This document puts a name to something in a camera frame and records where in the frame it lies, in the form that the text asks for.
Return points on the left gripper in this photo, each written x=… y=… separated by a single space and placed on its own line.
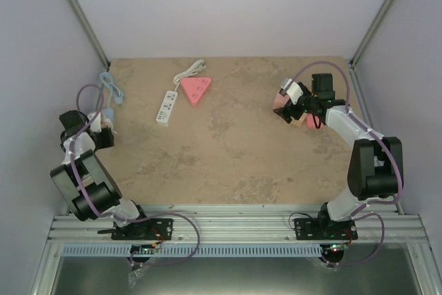
x=109 y=139

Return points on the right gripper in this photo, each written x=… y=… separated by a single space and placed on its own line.
x=283 y=112

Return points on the pink cube socket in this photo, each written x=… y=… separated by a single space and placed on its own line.
x=281 y=104

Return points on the pink plug adapter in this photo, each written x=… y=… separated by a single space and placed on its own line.
x=313 y=122

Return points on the light blue power strip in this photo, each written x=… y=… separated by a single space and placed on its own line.
x=108 y=117

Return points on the white power strip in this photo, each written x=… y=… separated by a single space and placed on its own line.
x=164 y=114

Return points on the pink socket base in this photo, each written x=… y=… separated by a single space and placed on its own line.
x=194 y=88

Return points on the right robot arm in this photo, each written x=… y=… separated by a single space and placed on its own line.
x=375 y=168

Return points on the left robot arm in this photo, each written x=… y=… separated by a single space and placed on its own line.
x=85 y=184

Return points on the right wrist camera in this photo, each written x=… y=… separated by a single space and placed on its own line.
x=291 y=89

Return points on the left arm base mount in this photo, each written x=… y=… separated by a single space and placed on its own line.
x=160 y=229

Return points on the light blue cable duct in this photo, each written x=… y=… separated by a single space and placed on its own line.
x=203 y=251

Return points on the aluminium rail frame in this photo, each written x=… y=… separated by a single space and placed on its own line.
x=243 y=224

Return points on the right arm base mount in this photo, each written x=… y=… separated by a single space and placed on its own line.
x=314 y=229

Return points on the right aluminium corner post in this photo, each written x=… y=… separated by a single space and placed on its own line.
x=371 y=31

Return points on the aluminium corner post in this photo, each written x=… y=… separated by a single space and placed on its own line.
x=89 y=32
x=371 y=31

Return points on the left aluminium corner post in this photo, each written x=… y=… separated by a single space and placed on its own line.
x=89 y=32

